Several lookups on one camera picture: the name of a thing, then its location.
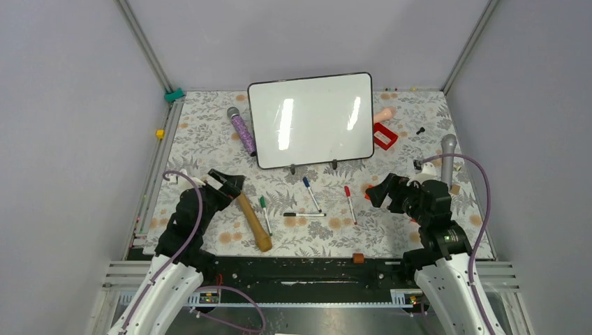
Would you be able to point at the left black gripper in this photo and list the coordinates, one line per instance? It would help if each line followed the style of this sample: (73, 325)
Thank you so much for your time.
(232, 186)

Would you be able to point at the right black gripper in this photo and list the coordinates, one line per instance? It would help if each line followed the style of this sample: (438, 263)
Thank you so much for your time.
(395, 185)

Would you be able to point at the black cap whiteboard marker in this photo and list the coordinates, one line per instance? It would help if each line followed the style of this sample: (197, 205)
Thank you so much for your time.
(293, 214)

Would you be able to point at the white whiteboard black frame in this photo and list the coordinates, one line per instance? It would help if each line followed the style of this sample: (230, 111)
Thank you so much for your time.
(312, 120)

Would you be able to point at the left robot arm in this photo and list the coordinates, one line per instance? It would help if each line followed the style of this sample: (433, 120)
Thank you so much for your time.
(180, 265)

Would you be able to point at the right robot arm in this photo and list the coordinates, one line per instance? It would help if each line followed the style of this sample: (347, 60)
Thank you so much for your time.
(444, 268)

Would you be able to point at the red cap whiteboard marker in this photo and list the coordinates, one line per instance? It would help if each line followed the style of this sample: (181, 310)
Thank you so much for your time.
(350, 204)

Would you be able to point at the green cap whiteboard marker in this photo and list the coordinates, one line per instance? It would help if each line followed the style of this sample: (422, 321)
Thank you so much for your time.
(266, 214)

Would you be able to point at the blue cap whiteboard marker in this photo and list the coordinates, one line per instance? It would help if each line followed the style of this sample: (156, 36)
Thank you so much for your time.
(311, 193)

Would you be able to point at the purple glitter microphone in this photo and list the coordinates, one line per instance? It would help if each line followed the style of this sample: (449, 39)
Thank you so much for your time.
(239, 125)

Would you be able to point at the floral patterned table mat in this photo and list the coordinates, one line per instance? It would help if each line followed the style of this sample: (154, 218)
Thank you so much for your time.
(205, 139)

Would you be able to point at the small wooden cube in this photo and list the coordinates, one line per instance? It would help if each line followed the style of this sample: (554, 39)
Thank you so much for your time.
(455, 189)

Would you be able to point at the pink plastic toy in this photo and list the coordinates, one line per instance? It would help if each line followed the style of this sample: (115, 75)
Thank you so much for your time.
(385, 114)

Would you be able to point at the orange cylinder block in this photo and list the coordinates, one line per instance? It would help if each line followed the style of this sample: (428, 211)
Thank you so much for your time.
(358, 258)

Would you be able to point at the silver grey microphone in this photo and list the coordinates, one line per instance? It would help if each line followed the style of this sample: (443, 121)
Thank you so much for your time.
(448, 146)

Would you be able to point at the teal corner clip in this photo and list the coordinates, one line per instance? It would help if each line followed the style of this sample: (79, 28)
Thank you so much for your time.
(174, 95)

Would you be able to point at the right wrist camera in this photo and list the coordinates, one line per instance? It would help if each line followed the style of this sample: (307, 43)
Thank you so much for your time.
(427, 172)

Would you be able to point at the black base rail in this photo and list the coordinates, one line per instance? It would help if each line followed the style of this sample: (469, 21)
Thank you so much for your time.
(298, 282)

